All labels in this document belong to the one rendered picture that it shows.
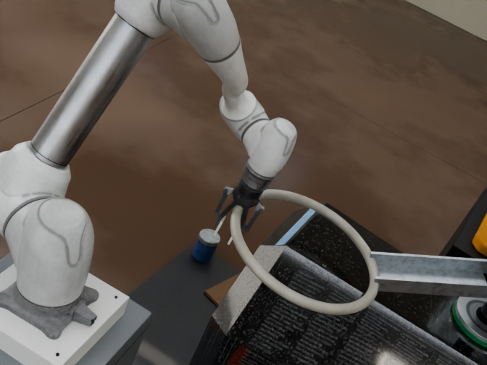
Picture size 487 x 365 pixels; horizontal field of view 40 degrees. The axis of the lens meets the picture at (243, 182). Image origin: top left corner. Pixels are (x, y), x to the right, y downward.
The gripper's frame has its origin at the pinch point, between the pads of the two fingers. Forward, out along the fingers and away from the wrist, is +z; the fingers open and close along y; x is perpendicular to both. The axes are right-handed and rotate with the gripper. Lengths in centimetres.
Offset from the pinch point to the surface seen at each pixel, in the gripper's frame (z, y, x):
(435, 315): -4, 70, 10
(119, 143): 88, -74, 136
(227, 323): 23.4, 14.6, -10.2
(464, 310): -8, 78, 15
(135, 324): 5.9, -8.3, -45.0
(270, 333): 17.9, 27.3, -10.6
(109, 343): 6, -11, -54
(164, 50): 88, -100, 261
